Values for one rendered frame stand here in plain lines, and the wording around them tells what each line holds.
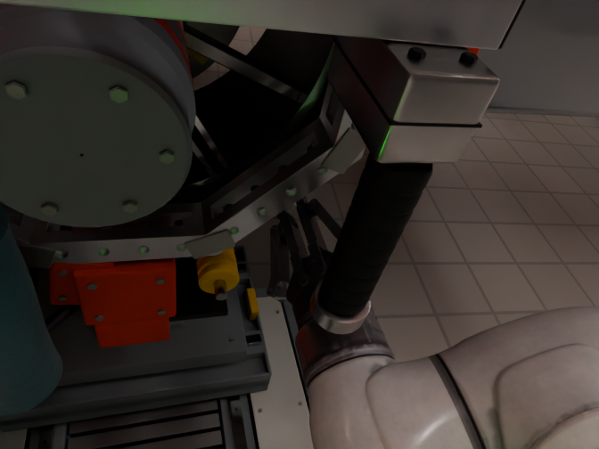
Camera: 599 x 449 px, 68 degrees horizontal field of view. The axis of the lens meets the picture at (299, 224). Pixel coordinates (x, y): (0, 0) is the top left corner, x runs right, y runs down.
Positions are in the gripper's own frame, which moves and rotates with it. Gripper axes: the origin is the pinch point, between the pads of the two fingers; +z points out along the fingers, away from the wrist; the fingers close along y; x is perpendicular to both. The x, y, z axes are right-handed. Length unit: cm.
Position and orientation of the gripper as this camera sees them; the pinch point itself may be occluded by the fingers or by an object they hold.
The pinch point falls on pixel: (290, 196)
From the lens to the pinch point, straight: 59.9
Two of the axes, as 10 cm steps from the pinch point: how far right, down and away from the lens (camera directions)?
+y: 8.1, -5.3, -2.7
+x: -5.4, -4.7, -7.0
